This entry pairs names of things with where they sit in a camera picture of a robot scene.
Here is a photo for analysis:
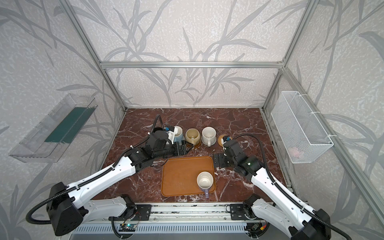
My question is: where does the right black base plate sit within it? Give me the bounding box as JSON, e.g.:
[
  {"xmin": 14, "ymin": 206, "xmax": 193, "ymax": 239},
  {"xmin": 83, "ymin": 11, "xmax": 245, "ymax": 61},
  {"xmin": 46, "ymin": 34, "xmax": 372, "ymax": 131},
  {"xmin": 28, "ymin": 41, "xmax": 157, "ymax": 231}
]
[{"xmin": 227, "ymin": 204, "xmax": 257, "ymax": 221}]

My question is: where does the green circuit board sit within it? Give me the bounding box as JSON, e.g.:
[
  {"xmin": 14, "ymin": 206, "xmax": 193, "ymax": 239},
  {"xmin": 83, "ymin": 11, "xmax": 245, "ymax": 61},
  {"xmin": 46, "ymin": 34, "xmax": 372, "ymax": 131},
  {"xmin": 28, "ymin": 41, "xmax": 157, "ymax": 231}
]
[{"xmin": 119, "ymin": 224, "xmax": 138, "ymax": 233}]

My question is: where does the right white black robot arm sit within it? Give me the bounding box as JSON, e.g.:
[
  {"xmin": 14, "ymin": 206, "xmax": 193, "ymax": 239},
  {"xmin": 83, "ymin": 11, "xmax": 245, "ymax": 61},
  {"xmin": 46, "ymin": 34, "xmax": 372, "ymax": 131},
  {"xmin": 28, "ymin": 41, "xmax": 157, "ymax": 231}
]
[{"xmin": 218, "ymin": 135, "xmax": 351, "ymax": 240}]

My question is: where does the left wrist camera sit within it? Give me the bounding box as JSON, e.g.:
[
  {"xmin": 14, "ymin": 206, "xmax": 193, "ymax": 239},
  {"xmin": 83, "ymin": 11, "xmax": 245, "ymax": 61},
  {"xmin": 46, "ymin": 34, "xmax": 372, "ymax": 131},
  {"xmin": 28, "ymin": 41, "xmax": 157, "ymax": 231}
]
[{"xmin": 165, "ymin": 127, "xmax": 177, "ymax": 145}]

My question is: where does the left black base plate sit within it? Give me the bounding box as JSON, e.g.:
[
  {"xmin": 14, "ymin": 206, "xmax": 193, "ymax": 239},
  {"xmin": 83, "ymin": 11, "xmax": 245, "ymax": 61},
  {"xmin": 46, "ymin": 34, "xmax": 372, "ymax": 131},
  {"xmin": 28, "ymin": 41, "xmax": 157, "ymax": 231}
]
[{"xmin": 126, "ymin": 204, "xmax": 152, "ymax": 221}]

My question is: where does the beige mug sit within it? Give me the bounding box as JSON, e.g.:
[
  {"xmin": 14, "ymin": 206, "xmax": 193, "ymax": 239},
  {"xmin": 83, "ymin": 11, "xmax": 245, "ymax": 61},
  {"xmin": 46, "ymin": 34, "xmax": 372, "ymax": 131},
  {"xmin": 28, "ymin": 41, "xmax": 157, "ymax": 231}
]
[{"xmin": 185, "ymin": 129, "xmax": 201, "ymax": 146}]

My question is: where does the white lilac-handled mug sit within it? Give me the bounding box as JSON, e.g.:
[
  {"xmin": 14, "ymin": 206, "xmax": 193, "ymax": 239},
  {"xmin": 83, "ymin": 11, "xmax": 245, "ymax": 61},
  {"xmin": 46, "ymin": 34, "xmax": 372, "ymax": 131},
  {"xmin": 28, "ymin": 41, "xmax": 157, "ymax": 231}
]
[{"xmin": 197, "ymin": 172, "xmax": 214, "ymax": 199}]

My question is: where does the aluminium front rail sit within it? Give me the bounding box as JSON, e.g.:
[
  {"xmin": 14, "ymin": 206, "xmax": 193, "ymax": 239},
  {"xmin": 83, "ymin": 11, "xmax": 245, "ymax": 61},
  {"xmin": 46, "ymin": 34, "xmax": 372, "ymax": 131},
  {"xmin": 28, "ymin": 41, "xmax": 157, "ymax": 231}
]
[{"xmin": 62, "ymin": 202, "xmax": 316, "ymax": 225}]

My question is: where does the aluminium cage frame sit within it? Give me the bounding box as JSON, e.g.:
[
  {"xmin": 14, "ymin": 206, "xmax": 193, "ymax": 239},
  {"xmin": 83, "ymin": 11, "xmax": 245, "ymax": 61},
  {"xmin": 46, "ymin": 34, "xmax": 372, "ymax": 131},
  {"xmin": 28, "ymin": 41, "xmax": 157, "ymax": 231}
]
[{"xmin": 60, "ymin": 1, "xmax": 384, "ymax": 224}]

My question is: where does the clear plastic wall bin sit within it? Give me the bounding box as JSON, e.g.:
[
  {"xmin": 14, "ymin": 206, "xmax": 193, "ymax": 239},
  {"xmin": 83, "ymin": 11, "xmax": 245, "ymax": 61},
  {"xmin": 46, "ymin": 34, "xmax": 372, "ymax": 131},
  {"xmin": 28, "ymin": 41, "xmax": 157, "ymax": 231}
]
[{"xmin": 9, "ymin": 94, "xmax": 98, "ymax": 163}]

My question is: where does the brown wooden coaster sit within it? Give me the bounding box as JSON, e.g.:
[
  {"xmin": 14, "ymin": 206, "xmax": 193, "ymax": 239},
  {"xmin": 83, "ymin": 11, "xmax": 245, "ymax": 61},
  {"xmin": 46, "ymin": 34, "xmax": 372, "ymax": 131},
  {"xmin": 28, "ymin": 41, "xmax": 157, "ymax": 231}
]
[{"xmin": 186, "ymin": 141, "xmax": 202, "ymax": 150}]

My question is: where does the white wire mesh basket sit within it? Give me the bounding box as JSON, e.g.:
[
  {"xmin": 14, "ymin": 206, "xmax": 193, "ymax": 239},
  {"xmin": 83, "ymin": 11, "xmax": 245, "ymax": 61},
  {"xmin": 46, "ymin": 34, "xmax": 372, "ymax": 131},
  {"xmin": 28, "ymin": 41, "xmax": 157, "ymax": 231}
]
[{"xmin": 271, "ymin": 91, "xmax": 334, "ymax": 164}]

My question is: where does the pink object in basket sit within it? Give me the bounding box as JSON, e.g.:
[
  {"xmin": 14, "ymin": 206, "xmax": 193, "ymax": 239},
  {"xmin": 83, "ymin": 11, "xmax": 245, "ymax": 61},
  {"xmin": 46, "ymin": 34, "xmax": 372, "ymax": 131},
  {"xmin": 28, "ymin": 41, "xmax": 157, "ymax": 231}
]
[{"xmin": 288, "ymin": 147, "xmax": 303, "ymax": 159}]

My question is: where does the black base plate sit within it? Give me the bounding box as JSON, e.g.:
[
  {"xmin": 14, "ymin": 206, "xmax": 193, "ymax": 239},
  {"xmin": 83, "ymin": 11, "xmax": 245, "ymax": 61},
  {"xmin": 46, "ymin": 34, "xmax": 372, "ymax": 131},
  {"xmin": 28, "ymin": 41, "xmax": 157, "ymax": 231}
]
[
  {"xmin": 126, "ymin": 204, "xmax": 152, "ymax": 221},
  {"xmin": 227, "ymin": 204, "xmax": 257, "ymax": 221}
]

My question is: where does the tan rattan coaster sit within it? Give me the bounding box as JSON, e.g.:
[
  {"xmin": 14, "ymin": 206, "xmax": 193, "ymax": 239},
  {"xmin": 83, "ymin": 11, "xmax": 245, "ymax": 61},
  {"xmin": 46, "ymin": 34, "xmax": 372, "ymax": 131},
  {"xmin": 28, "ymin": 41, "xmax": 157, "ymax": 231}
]
[{"xmin": 218, "ymin": 135, "xmax": 224, "ymax": 147}]

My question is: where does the light blue mug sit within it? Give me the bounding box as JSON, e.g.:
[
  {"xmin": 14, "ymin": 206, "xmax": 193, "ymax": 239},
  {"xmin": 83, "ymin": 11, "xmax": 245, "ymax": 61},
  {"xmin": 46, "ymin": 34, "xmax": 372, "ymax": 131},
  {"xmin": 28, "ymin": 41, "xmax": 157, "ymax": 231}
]
[{"xmin": 174, "ymin": 126, "xmax": 184, "ymax": 143}]

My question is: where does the brown rectangular tray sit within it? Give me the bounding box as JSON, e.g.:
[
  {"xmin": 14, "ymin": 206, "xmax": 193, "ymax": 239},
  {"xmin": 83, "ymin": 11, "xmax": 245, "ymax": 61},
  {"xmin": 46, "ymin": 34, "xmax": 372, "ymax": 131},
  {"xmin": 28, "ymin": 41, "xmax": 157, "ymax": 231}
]
[{"xmin": 161, "ymin": 156, "xmax": 215, "ymax": 197}]

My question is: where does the right controller with wires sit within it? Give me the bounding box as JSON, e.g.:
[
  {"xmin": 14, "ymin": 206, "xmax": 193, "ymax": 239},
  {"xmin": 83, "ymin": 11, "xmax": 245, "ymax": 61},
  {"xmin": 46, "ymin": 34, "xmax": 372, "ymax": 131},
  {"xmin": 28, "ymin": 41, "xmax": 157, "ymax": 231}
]
[{"xmin": 244, "ymin": 222, "xmax": 269, "ymax": 234}]

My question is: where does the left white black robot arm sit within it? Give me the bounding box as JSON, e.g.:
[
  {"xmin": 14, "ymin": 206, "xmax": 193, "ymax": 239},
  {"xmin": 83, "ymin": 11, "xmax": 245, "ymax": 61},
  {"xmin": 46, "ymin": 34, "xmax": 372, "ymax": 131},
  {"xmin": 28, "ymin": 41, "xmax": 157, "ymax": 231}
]
[{"xmin": 26, "ymin": 115, "xmax": 193, "ymax": 236}]

